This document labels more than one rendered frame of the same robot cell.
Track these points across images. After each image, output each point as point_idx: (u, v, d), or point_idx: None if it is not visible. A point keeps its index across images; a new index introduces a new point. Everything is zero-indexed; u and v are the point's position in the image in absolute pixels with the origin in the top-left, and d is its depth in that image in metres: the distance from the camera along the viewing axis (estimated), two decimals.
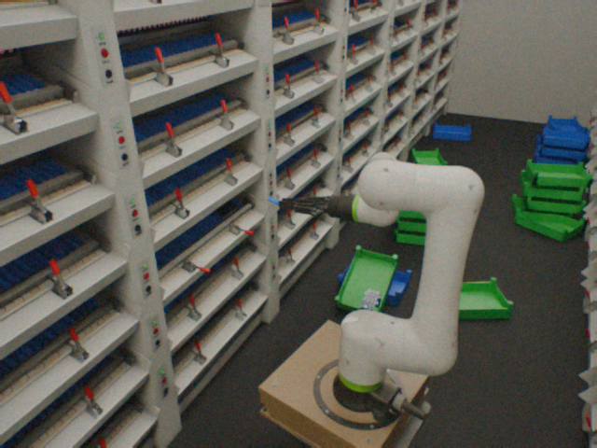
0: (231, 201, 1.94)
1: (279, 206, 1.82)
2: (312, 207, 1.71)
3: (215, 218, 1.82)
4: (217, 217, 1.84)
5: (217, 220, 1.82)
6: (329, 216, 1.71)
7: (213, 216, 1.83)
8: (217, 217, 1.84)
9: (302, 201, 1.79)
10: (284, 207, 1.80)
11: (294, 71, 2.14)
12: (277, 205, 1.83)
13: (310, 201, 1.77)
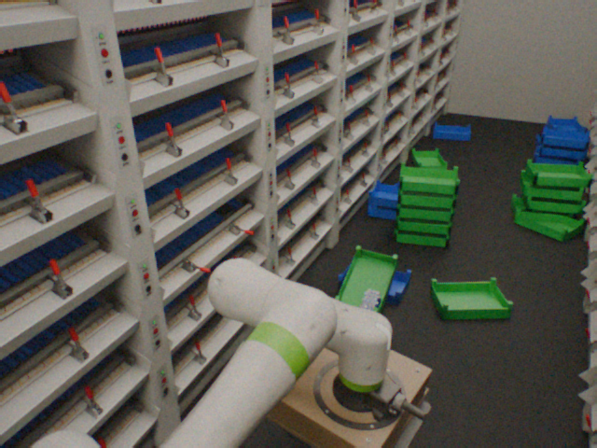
0: (231, 201, 1.94)
1: (235, 206, 1.92)
2: None
3: (215, 218, 1.82)
4: (217, 217, 1.84)
5: (217, 220, 1.82)
6: None
7: (213, 216, 1.83)
8: (217, 217, 1.84)
9: None
10: None
11: (294, 71, 2.14)
12: (232, 206, 1.92)
13: None
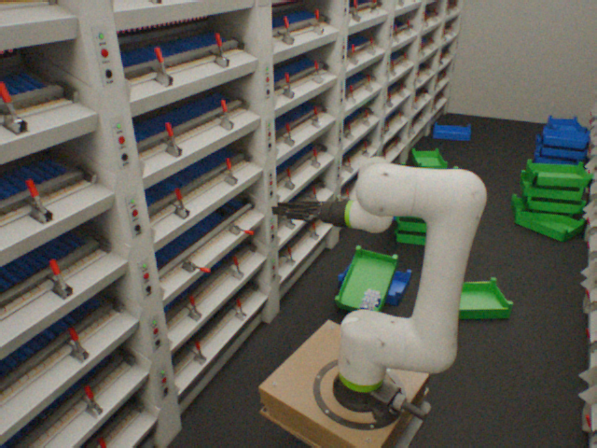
0: (231, 201, 1.94)
1: (235, 206, 1.92)
2: (304, 213, 1.68)
3: (215, 218, 1.82)
4: (217, 217, 1.84)
5: (217, 220, 1.82)
6: (322, 221, 1.67)
7: (213, 216, 1.83)
8: (217, 217, 1.84)
9: (298, 205, 1.77)
10: (277, 213, 1.77)
11: (294, 71, 2.14)
12: (232, 206, 1.92)
13: (304, 205, 1.74)
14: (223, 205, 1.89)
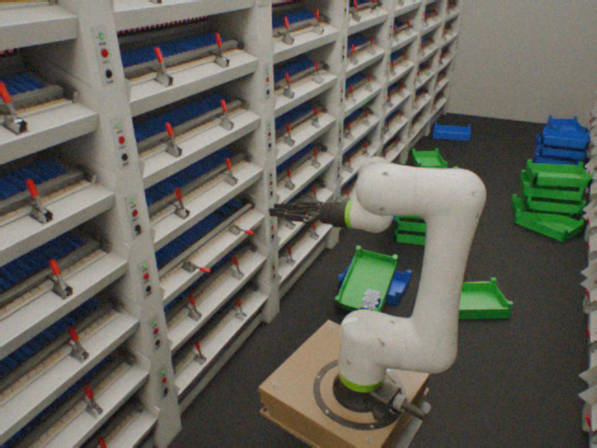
0: (231, 201, 1.94)
1: (235, 206, 1.92)
2: (303, 214, 1.67)
3: (215, 218, 1.82)
4: (217, 217, 1.84)
5: (217, 220, 1.82)
6: (322, 222, 1.67)
7: (213, 216, 1.83)
8: (217, 217, 1.84)
9: (295, 206, 1.76)
10: (275, 215, 1.75)
11: (294, 71, 2.14)
12: (232, 206, 1.92)
13: (301, 206, 1.74)
14: (223, 205, 1.89)
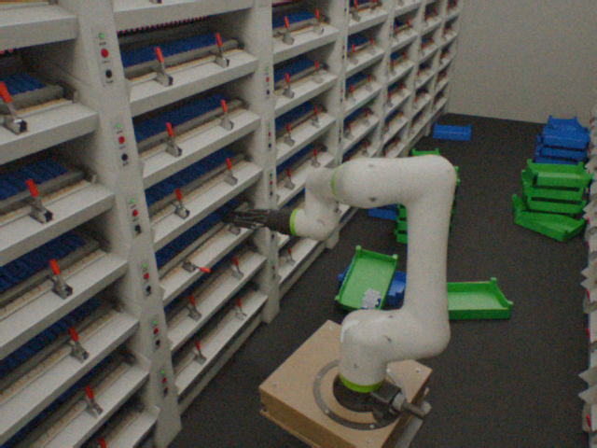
0: None
1: (232, 204, 1.92)
2: None
3: (212, 217, 1.83)
4: (215, 215, 1.84)
5: (215, 219, 1.82)
6: None
7: (210, 215, 1.83)
8: (215, 215, 1.84)
9: None
10: (232, 211, 1.82)
11: (294, 71, 2.14)
12: (229, 204, 1.92)
13: None
14: None
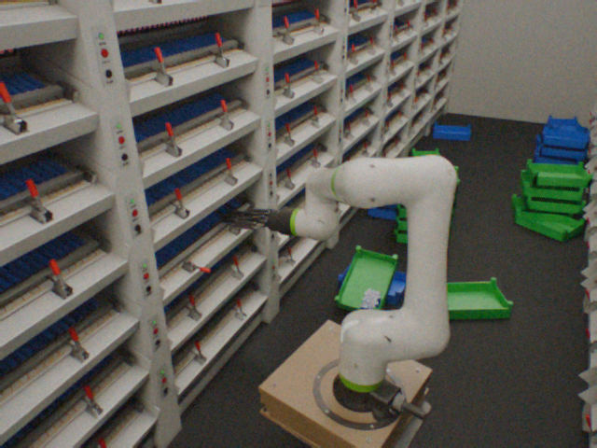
0: (230, 200, 1.94)
1: (234, 205, 1.92)
2: None
3: (214, 217, 1.82)
4: (216, 216, 1.84)
5: (216, 219, 1.82)
6: None
7: (212, 215, 1.83)
8: (216, 216, 1.84)
9: None
10: (232, 211, 1.82)
11: (294, 71, 2.14)
12: (231, 205, 1.92)
13: None
14: (221, 204, 1.89)
